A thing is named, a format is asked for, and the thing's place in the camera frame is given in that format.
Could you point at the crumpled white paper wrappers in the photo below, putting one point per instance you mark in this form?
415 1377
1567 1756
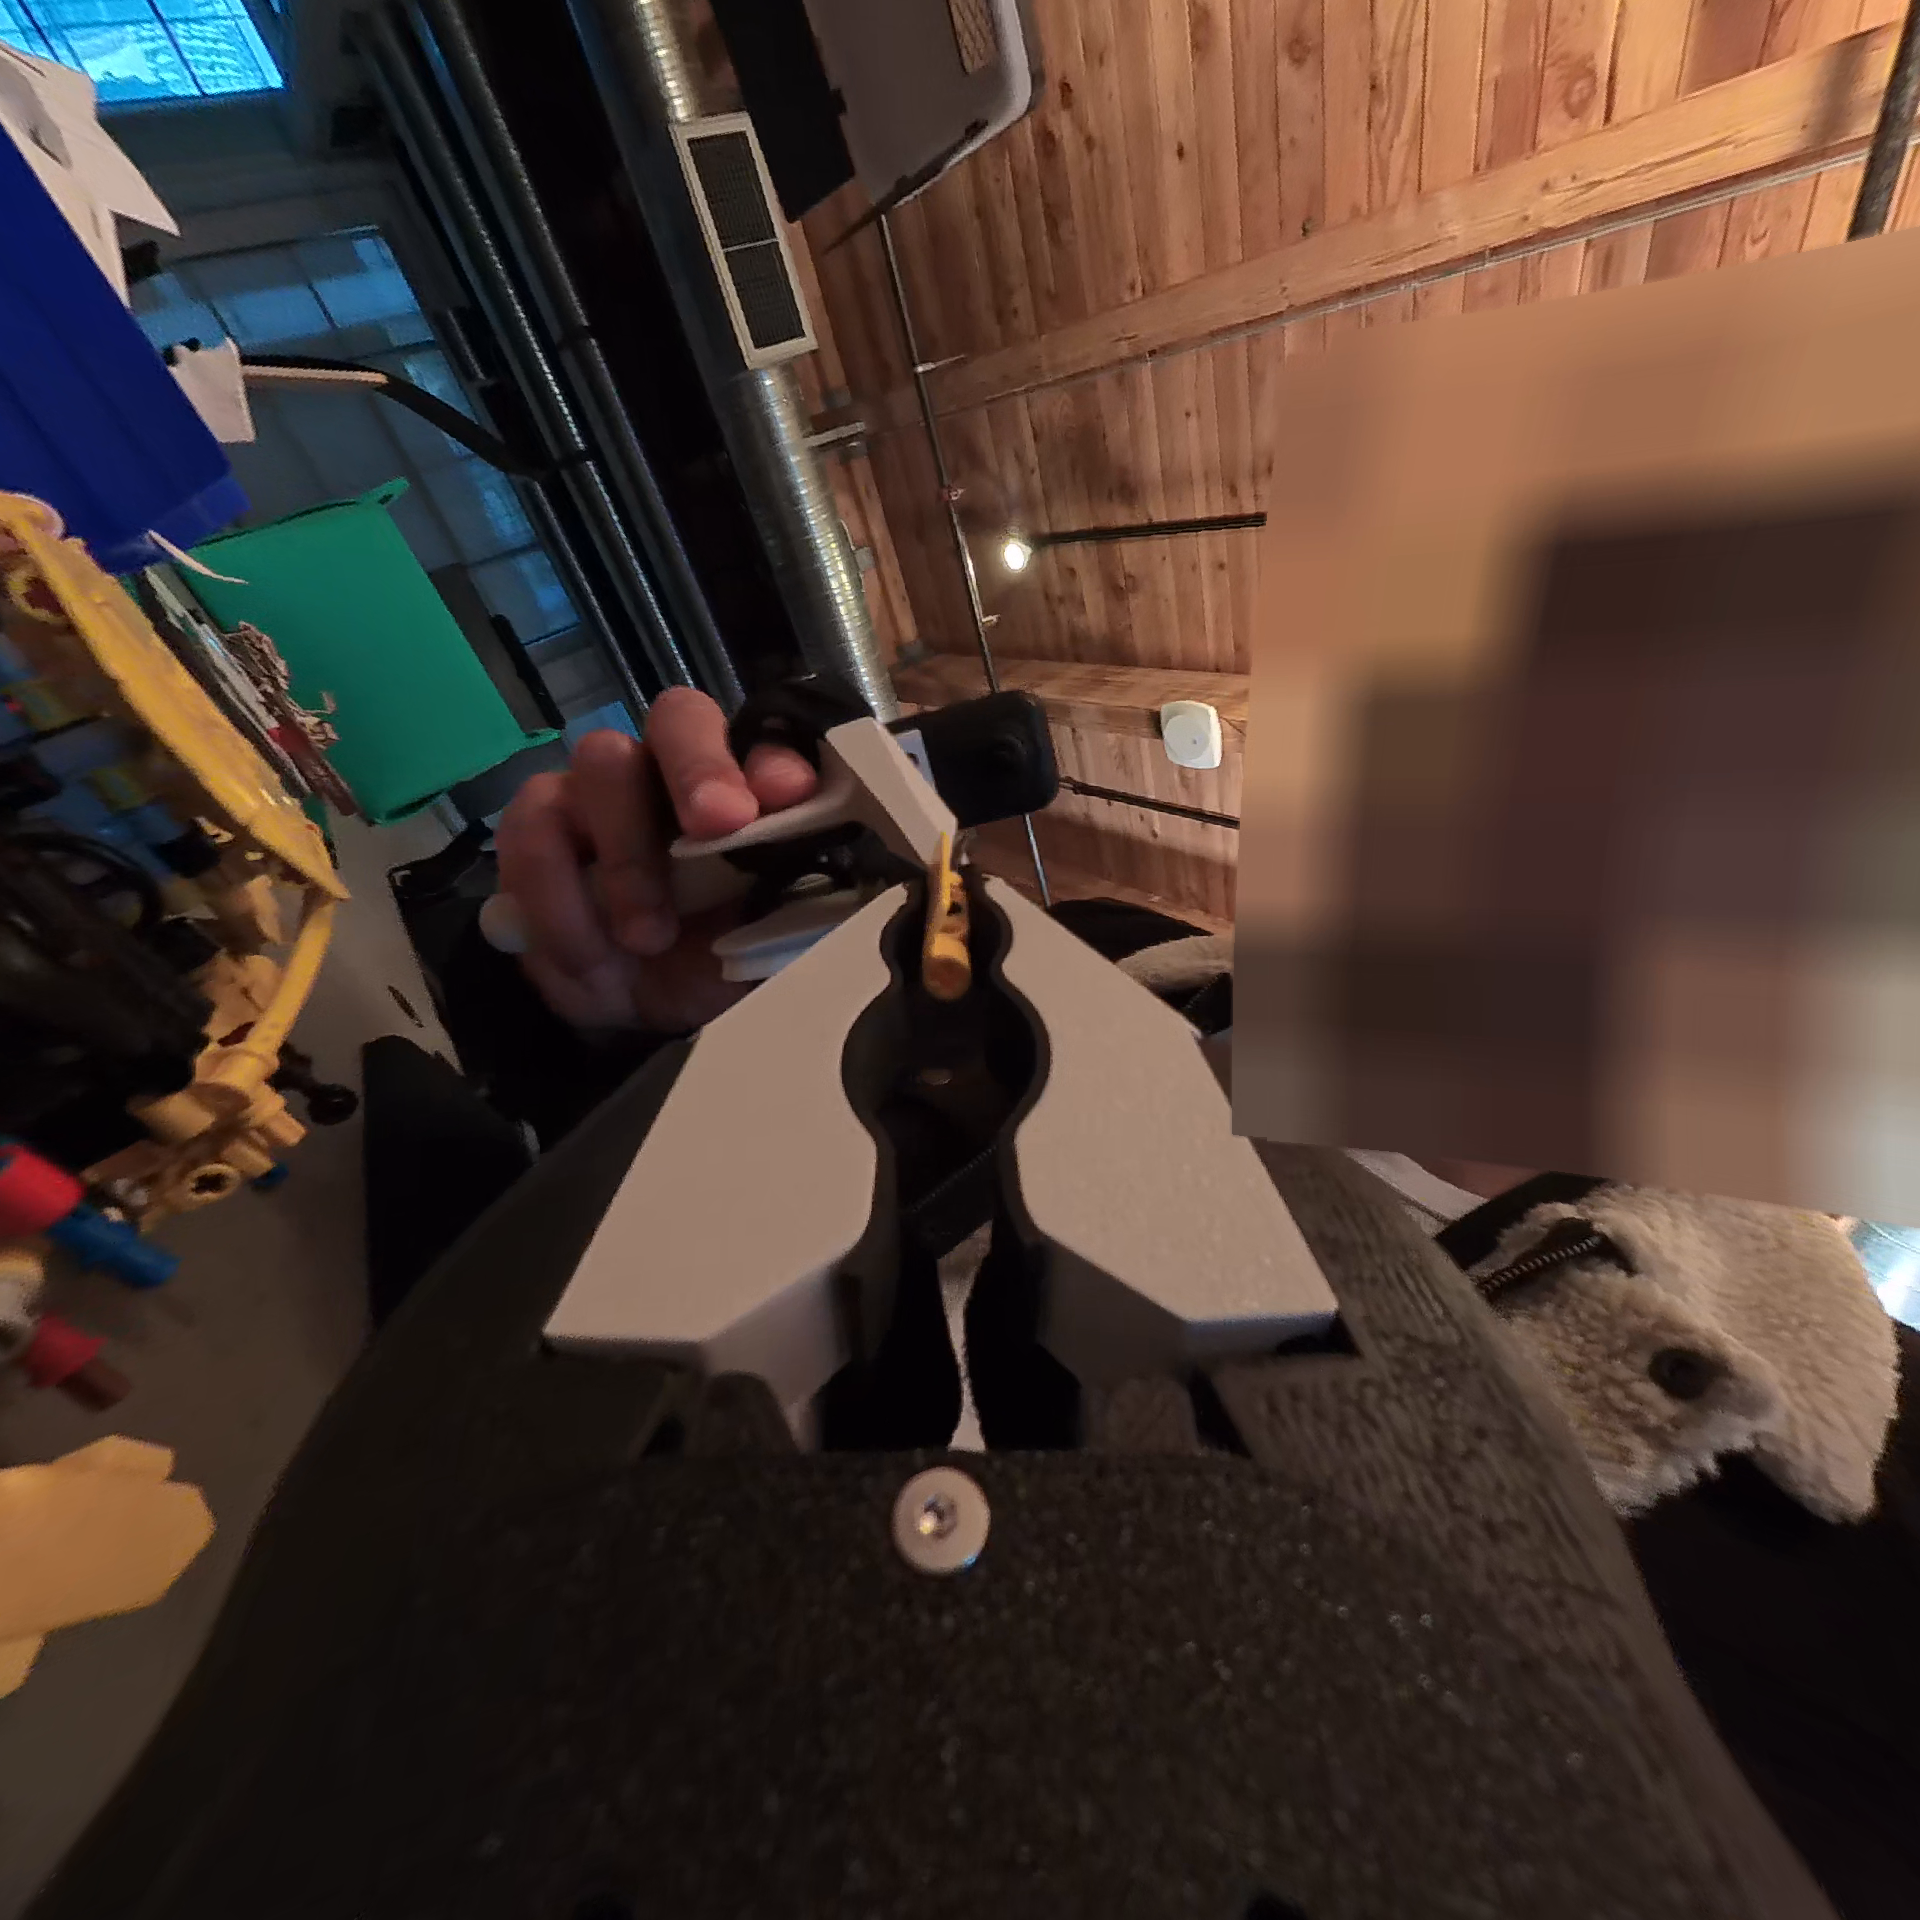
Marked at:
76 150

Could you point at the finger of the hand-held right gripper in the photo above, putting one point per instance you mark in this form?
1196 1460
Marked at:
885 780

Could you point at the small wooden model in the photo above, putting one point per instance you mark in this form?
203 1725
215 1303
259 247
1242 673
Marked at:
293 705

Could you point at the silver ventilation duct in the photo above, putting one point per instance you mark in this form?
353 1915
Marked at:
797 511

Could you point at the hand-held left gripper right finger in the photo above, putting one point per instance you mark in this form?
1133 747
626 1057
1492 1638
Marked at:
1171 1186

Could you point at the blue plastic bin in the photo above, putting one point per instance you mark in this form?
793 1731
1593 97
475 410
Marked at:
91 406

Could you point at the white air vent grille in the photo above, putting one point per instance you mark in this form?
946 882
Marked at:
746 242

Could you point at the large paned window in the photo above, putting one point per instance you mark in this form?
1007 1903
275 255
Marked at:
150 38

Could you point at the yellow toy brick car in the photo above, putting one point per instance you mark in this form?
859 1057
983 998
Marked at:
150 721

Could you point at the person's right forearm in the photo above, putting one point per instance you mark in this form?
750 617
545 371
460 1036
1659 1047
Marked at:
571 1067

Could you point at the yellow connector brick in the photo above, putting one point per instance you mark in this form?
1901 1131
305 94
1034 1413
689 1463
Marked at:
943 931

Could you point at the person's right hand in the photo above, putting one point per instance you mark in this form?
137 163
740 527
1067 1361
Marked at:
601 870

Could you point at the white wall sensor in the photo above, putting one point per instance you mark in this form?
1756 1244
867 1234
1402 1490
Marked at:
1190 735

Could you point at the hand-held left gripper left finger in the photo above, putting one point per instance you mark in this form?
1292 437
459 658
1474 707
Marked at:
721 1186

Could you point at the overhead light panel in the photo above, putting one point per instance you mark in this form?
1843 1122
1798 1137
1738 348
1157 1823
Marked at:
916 76

